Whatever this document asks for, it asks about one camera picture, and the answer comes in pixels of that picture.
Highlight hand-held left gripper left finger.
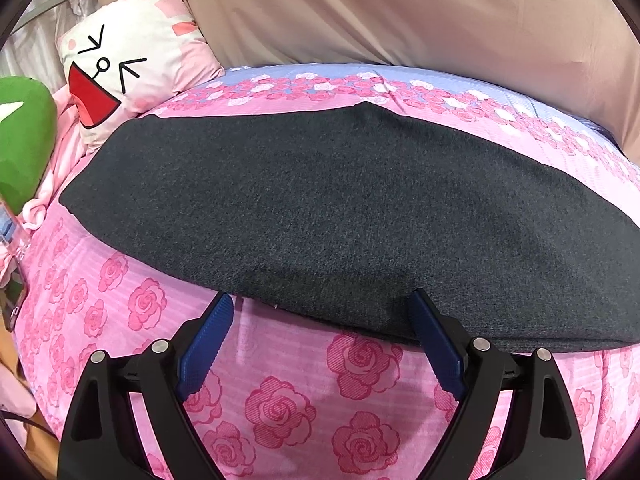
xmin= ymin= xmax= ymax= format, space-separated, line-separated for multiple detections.
xmin=56 ymin=291 xmax=236 ymax=480

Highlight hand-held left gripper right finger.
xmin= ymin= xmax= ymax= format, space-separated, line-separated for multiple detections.
xmin=407 ymin=287 xmax=588 ymax=480

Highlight white curtain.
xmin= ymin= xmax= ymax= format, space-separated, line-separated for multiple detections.
xmin=4 ymin=0 xmax=101 ymax=81

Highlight beige cloth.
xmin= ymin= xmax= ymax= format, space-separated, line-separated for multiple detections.
xmin=92 ymin=0 xmax=640 ymax=153

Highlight dark flat device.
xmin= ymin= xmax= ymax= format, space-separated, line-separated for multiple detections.
xmin=4 ymin=280 xmax=29 ymax=334

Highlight grey metal rod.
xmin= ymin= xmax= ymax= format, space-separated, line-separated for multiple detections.
xmin=14 ymin=0 xmax=97 ymax=28

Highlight black cable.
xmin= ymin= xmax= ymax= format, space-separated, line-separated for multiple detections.
xmin=0 ymin=405 xmax=53 ymax=433

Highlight pink rose print bedsheet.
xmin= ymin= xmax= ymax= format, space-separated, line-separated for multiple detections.
xmin=10 ymin=62 xmax=640 ymax=480

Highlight dark grey pants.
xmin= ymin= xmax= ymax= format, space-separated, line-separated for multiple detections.
xmin=58 ymin=101 xmax=640 ymax=356

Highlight cartoon face pillow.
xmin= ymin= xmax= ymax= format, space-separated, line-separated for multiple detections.
xmin=56 ymin=0 xmax=224 ymax=151

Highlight light pink blanket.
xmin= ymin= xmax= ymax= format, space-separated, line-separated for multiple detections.
xmin=0 ymin=85 xmax=101 ymax=281

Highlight green plush toy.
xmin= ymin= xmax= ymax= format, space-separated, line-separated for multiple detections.
xmin=0 ymin=76 xmax=58 ymax=216

